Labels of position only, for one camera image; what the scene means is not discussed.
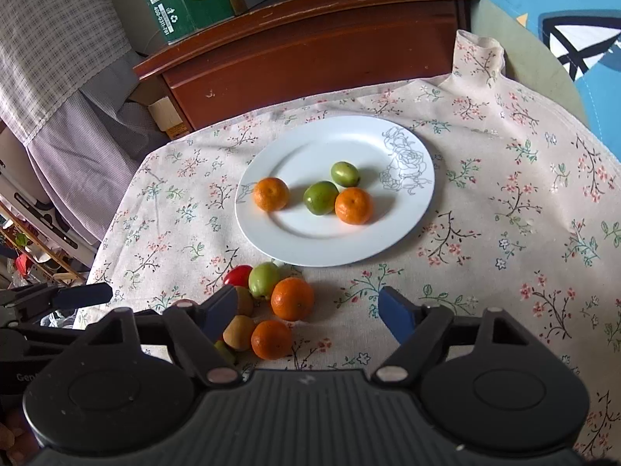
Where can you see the small green jujube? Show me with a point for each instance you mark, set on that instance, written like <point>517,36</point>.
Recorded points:
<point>345,174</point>
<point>263,279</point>

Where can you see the white device on floor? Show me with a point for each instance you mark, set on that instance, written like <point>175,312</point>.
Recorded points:
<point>23,194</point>

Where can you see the floral tablecloth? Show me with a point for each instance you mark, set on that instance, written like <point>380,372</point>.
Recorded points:
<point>486,194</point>

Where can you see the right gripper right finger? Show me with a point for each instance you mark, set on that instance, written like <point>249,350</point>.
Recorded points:
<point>419,330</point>

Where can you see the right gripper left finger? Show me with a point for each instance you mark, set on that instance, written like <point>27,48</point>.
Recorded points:
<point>195,329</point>

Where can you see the small orange mandarin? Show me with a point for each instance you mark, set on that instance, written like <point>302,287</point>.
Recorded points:
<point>354,206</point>
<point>271,194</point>

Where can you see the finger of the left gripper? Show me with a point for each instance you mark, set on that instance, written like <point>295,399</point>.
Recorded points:
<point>30,303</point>

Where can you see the large orange mandarin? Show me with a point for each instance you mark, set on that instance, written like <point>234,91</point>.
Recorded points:
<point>271,340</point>

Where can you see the white plate with rose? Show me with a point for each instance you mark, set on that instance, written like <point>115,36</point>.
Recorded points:
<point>395,168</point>

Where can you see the oval green jujube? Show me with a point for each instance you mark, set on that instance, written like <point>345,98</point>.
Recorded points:
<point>224,351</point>

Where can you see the small green jujube top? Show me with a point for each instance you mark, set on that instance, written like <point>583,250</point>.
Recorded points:
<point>263,279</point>

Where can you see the red cherry tomato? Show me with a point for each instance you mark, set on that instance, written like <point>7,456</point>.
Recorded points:
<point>238,276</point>

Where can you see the plaid purple cloth cover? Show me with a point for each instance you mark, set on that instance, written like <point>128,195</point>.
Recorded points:
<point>67,73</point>

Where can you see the blue shark plush pillow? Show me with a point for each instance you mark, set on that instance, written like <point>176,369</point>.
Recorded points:
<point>584,36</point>

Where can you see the cardboard box on floor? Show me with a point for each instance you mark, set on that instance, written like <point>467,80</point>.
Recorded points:
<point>152,93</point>

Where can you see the dark wooden cabinet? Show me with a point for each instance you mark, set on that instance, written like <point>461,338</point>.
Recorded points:
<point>288,49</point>

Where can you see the round green jujube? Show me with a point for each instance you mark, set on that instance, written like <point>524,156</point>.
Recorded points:
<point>320,198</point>

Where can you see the person left hand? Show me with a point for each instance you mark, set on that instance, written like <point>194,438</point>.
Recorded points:
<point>18,444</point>

